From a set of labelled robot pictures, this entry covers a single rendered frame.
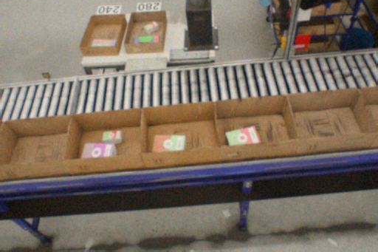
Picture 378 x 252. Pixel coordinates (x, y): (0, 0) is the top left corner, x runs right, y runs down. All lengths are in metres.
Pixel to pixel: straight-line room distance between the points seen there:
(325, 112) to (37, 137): 1.67
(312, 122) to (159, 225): 1.35
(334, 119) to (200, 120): 0.75
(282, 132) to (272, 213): 0.90
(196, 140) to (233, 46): 1.98
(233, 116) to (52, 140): 1.06
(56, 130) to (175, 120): 0.69
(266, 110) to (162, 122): 0.59
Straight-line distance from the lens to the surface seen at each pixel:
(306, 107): 2.04
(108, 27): 2.94
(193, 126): 1.96
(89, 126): 2.06
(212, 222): 2.64
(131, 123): 1.99
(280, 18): 2.33
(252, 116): 2.00
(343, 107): 2.14
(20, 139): 2.25
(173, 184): 1.88
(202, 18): 2.45
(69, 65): 3.93
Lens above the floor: 2.48
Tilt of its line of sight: 52 degrees down
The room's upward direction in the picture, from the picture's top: 7 degrees counter-clockwise
